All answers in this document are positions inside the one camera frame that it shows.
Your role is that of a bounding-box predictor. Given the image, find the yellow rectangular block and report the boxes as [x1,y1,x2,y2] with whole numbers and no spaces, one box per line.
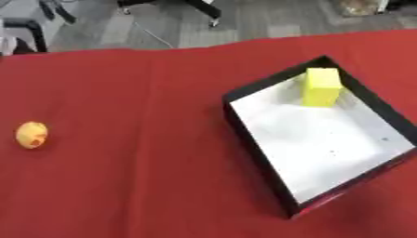
[301,67,345,108]

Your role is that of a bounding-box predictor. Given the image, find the orange toy fruit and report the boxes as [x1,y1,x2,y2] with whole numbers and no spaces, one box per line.
[14,121,51,151]

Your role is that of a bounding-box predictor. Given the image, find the black chair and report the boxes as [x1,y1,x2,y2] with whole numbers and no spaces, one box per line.
[0,17,49,57]

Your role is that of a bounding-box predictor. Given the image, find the white floor cable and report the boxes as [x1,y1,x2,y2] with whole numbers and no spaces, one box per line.
[131,20,176,49]

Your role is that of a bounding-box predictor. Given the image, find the black chair base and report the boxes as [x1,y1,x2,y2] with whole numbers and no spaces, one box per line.
[115,0,223,28]

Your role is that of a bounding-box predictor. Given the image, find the black box with white inside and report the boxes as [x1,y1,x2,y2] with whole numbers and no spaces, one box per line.
[220,55,417,220]

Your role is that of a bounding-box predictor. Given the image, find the black tripod legs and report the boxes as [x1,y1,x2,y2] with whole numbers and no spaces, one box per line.
[37,0,78,25]

